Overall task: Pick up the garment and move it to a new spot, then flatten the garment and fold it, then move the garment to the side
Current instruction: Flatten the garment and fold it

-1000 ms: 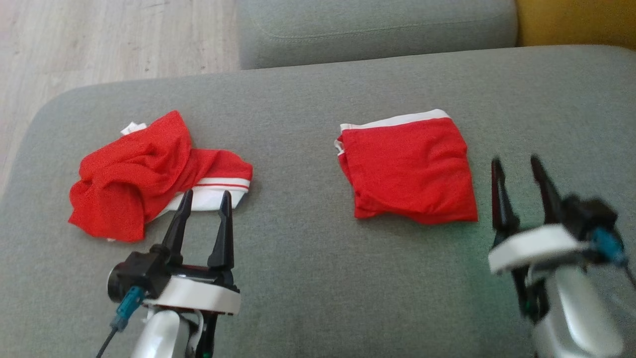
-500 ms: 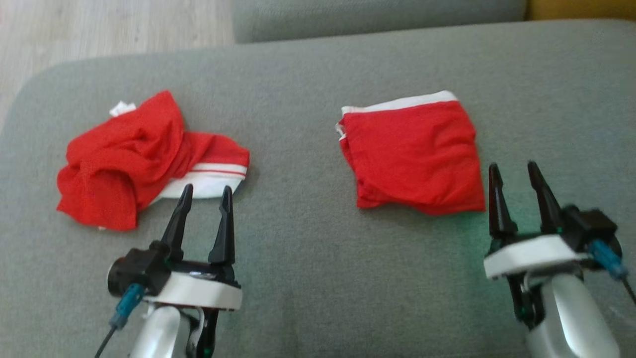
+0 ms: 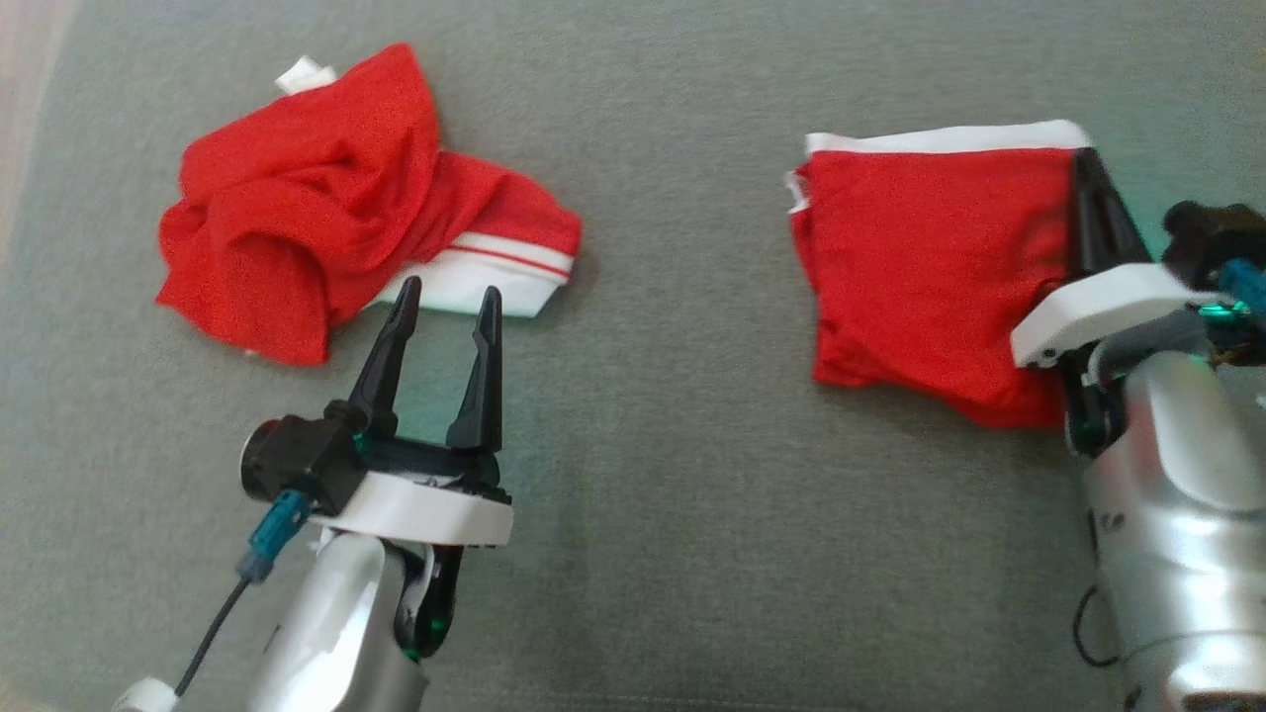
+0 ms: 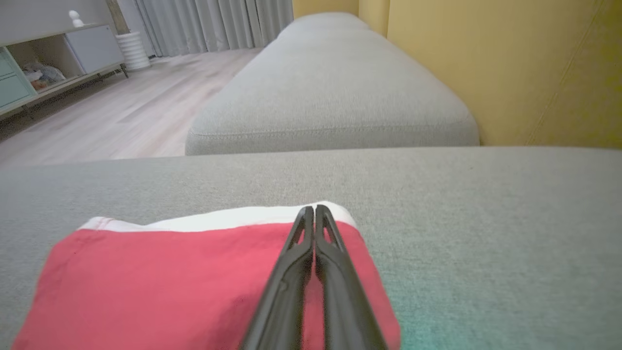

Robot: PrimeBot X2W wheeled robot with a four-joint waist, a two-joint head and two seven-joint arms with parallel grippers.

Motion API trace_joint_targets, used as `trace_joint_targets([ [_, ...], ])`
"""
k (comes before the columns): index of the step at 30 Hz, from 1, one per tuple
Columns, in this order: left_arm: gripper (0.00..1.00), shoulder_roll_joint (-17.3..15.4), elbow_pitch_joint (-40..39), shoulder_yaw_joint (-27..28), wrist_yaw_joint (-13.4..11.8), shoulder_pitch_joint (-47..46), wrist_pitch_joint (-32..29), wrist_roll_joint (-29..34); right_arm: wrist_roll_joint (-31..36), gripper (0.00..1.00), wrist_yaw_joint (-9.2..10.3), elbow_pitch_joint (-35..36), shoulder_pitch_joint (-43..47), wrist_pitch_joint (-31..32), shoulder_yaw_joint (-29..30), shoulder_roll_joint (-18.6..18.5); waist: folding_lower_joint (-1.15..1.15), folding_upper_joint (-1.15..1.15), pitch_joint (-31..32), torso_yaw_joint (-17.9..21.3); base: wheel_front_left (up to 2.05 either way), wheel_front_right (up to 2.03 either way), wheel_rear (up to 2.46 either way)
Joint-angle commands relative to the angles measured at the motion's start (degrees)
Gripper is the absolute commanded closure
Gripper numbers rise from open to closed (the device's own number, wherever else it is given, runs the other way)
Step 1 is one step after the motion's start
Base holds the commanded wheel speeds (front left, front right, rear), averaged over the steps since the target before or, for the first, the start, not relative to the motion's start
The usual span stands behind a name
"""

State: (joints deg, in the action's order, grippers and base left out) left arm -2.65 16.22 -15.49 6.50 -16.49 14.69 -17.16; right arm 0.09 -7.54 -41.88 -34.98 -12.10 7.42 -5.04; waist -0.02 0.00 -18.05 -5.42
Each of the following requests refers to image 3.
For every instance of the grey sofa seat cushion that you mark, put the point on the grey sofa seat cushion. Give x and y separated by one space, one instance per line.
673 445

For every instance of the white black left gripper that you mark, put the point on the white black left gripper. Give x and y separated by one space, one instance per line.
425 509

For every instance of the red white basketball shorts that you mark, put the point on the red white basketball shorts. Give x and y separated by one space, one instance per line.
930 267

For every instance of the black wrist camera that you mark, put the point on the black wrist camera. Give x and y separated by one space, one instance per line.
297 460
1212 232

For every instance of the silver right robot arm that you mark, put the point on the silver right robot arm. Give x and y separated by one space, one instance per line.
1177 514

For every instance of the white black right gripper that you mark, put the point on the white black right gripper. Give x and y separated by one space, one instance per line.
1098 307

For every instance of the red white basketball jersey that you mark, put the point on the red white basketball jersey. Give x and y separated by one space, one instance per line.
297 198

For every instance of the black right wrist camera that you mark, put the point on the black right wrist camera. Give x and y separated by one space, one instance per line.
1212 232

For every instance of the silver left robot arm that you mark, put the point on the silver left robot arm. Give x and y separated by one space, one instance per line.
326 633

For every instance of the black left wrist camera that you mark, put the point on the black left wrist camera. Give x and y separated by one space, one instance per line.
297 460

